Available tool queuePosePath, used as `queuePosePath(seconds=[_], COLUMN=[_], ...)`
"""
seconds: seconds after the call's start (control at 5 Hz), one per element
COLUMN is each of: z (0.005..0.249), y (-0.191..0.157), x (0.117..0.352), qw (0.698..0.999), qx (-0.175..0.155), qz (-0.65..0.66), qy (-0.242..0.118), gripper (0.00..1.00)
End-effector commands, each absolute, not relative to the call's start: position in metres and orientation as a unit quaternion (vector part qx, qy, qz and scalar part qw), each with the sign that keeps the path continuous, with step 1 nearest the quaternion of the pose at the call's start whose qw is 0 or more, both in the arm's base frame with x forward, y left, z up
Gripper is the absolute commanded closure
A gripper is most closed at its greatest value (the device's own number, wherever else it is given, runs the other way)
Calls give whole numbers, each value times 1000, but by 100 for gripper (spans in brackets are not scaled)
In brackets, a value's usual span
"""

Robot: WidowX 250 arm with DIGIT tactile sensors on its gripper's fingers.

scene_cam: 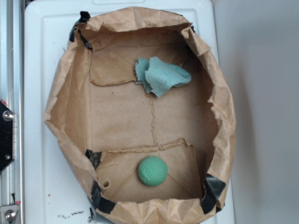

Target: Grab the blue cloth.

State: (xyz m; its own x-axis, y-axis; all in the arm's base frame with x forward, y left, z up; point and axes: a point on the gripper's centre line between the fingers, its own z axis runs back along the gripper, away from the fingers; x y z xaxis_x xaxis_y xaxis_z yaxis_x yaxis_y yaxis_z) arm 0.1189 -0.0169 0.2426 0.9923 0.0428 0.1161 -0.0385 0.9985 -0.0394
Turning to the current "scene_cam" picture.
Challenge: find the white plastic bin lid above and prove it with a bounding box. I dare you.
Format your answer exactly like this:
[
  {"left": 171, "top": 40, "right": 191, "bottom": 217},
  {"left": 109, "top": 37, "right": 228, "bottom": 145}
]
[{"left": 23, "top": 0, "right": 234, "bottom": 224}]

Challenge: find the aluminium frame rail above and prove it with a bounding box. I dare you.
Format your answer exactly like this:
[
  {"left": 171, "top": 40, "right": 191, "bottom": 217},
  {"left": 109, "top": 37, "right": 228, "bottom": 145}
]
[{"left": 0, "top": 0, "right": 25, "bottom": 224}]

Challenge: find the green dimpled ball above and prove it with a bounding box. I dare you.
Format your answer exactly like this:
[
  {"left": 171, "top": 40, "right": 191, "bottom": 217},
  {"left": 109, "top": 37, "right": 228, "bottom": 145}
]
[{"left": 137, "top": 156, "right": 169, "bottom": 187}]

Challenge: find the brown paper bag tray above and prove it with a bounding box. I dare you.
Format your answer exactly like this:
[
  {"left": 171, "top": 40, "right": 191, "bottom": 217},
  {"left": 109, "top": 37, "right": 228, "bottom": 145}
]
[{"left": 44, "top": 7, "right": 236, "bottom": 224}]

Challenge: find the black mounting bracket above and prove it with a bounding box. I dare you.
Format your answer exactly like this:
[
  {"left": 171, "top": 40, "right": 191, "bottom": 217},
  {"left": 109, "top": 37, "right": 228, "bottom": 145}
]
[{"left": 0, "top": 100, "right": 14, "bottom": 173}]

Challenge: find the light blue cloth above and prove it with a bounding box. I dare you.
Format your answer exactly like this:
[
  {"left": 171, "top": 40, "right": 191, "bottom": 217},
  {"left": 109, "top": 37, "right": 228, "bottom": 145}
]
[{"left": 135, "top": 56, "right": 192, "bottom": 98}]

